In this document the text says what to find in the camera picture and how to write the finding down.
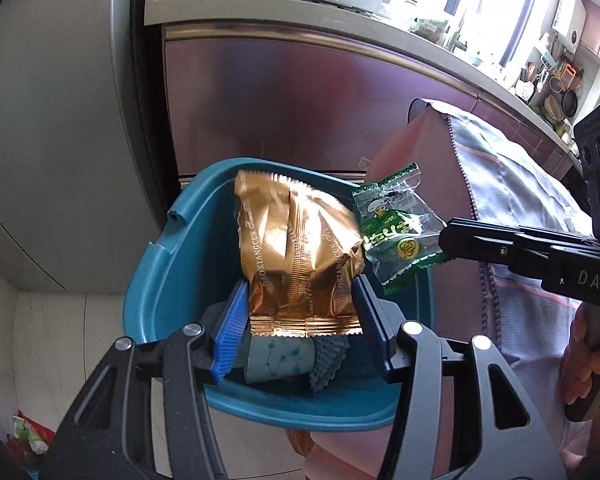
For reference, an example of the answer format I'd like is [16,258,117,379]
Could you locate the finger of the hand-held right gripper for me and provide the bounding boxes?
[439,237,556,282]
[442,216,598,251]

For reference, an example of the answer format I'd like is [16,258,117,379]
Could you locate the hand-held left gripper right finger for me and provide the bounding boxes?
[351,275,568,480]

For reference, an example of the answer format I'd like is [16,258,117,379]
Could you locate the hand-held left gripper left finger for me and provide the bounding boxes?
[40,280,251,480]

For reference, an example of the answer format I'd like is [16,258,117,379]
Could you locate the white foam fruit net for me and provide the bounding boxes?
[307,335,351,392]

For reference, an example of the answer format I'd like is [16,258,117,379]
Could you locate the white printed paper cup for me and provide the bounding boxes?
[244,335,318,385]

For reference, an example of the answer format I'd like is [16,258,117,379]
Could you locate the blue plastic bin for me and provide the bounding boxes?
[122,157,436,431]

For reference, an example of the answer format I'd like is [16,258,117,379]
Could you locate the green candy wrapper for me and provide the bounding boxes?
[352,162,453,297]

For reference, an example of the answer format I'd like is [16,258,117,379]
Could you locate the gold foil wrapper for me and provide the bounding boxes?
[232,169,366,338]

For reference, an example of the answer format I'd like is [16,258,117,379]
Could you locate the person's right hand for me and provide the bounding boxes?
[560,305,600,411]

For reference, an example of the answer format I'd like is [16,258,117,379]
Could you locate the blue checked cloth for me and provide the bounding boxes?
[425,100,600,480]

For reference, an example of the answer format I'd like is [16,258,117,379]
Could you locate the white water heater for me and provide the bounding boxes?
[552,0,587,53]

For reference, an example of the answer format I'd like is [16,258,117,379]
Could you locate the dark framed window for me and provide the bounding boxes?
[450,0,556,68]

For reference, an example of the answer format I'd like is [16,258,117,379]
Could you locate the green white packet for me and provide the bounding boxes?
[12,412,51,456]

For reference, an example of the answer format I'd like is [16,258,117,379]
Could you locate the kitchen counter with cabinets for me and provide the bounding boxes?
[145,0,586,191]

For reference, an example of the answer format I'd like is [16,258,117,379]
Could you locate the grey refrigerator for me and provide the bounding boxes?
[0,0,181,291]

